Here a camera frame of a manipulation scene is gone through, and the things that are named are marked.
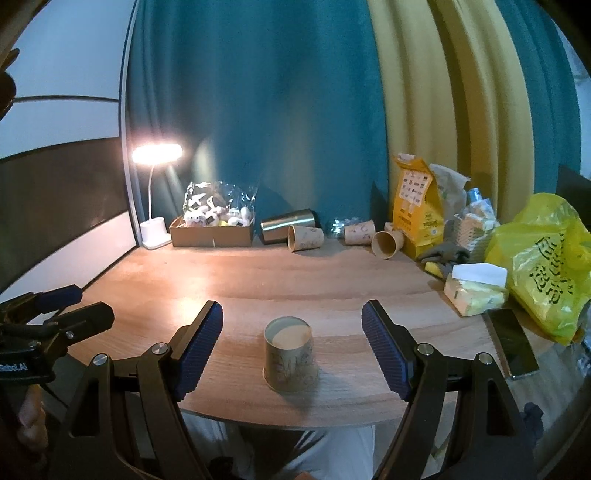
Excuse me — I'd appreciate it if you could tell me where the cardboard box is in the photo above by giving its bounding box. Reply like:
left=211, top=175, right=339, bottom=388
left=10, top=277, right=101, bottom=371
left=169, top=215, right=256, bottom=247

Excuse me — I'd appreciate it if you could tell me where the clear plastic wrapper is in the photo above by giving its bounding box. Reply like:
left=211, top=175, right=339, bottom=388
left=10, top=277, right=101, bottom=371
left=329, top=216, right=361, bottom=238

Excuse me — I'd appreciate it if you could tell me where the tissue pack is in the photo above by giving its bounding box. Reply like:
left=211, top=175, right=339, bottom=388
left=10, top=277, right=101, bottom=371
left=443, top=263, right=509, bottom=317

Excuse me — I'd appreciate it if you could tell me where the clear bag of small toys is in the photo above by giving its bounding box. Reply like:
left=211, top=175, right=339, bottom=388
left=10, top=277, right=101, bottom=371
left=183, top=181, right=258, bottom=228

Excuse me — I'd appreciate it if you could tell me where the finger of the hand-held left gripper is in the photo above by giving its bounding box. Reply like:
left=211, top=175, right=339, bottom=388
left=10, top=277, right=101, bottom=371
left=28, top=302, right=115, bottom=366
left=0, top=284, right=84, bottom=324

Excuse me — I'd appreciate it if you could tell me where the person's left hand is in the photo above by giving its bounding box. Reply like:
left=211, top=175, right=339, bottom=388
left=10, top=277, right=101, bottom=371
left=16, top=383, right=49, bottom=455

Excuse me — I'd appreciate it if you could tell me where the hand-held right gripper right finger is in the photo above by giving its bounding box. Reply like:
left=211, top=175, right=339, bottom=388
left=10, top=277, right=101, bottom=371
left=361, top=300, right=541, bottom=480

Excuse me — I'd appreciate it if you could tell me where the yellow paper bag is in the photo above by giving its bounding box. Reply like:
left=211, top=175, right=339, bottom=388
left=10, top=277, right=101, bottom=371
left=392, top=154, right=446, bottom=259

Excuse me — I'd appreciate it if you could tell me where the grey glove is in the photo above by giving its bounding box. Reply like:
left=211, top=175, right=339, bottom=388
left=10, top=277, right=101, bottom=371
left=420, top=244, right=471, bottom=265

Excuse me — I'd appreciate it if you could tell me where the yellow curtain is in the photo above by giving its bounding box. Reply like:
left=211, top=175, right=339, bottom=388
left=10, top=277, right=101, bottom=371
left=367, top=0, right=536, bottom=222

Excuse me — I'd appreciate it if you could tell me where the white desk lamp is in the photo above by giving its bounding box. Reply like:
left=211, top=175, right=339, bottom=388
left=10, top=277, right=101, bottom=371
left=131, top=142, right=183, bottom=250

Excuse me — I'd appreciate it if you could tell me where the yellow plastic bag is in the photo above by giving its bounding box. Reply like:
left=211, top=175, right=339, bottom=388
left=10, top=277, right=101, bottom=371
left=484, top=192, right=591, bottom=346

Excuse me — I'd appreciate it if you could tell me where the black smartphone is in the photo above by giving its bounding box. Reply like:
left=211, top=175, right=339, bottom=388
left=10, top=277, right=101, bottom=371
left=484, top=308, right=540, bottom=380

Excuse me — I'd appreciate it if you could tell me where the person's white clothing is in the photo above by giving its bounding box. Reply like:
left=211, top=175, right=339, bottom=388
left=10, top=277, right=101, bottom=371
left=184, top=408, right=376, bottom=480

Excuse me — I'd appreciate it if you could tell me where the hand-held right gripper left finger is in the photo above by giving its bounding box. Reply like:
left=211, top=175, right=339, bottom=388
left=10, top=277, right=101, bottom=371
left=48, top=300, right=225, bottom=480

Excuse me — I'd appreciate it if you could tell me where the teal curtain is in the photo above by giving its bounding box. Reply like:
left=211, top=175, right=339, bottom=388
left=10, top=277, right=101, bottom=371
left=124, top=0, right=389, bottom=234
left=489, top=0, right=583, bottom=208

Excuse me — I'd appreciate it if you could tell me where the printed paper cup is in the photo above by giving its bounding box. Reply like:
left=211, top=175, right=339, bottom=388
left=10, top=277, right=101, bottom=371
left=287, top=224, right=325, bottom=252
left=262, top=316, right=319, bottom=394
left=342, top=220, right=376, bottom=245
left=372, top=229, right=406, bottom=260

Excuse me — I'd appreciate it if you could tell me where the stainless steel tumbler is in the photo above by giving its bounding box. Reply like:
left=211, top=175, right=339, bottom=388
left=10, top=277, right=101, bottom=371
left=259, top=209, right=319, bottom=244

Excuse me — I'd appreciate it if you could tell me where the crumpled white paper bag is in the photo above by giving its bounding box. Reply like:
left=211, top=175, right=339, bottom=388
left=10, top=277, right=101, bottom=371
left=428, top=162, right=472, bottom=214

